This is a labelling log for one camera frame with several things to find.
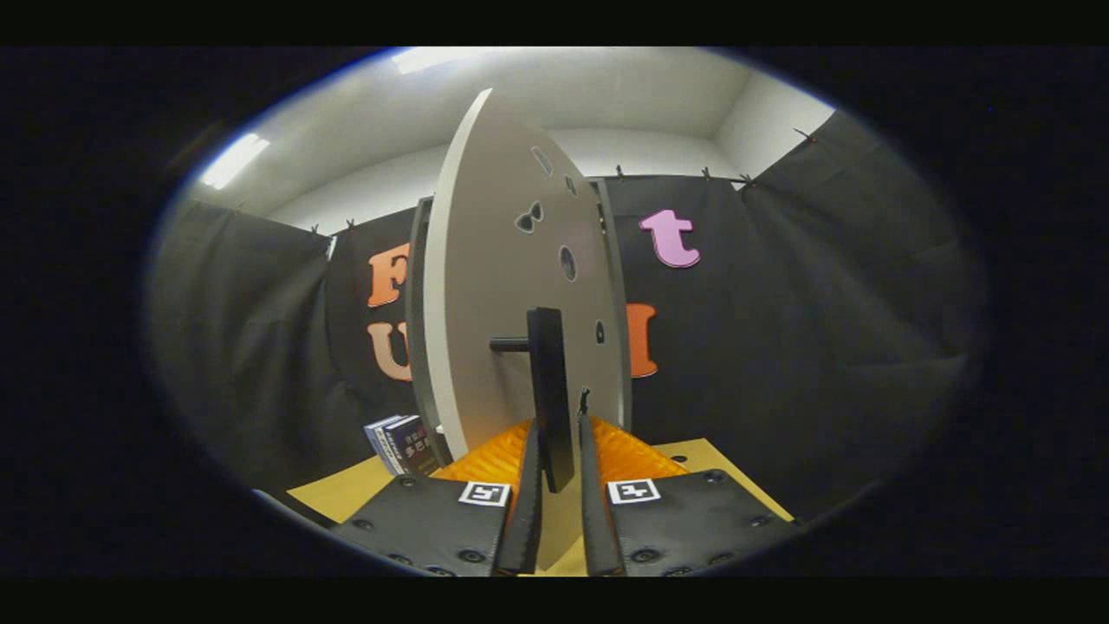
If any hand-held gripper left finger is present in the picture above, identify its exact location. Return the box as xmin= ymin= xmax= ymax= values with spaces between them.
xmin=334 ymin=416 xmax=547 ymax=577

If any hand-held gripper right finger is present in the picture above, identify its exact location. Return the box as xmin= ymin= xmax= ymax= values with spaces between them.
xmin=576 ymin=414 xmax=798 ymax=577

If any grey cabinet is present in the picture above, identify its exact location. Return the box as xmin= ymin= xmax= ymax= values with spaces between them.
xmin=405 ymin=178 xmax=633 ymax=469

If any black backdrop cloth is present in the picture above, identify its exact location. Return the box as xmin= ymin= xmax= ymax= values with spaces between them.
xmin=147 ymin=108 xmax=989 ymax=521

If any blue book box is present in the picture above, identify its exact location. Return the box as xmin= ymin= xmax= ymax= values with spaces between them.
xmin=364 ymin=414 xmax=443 ymax=476

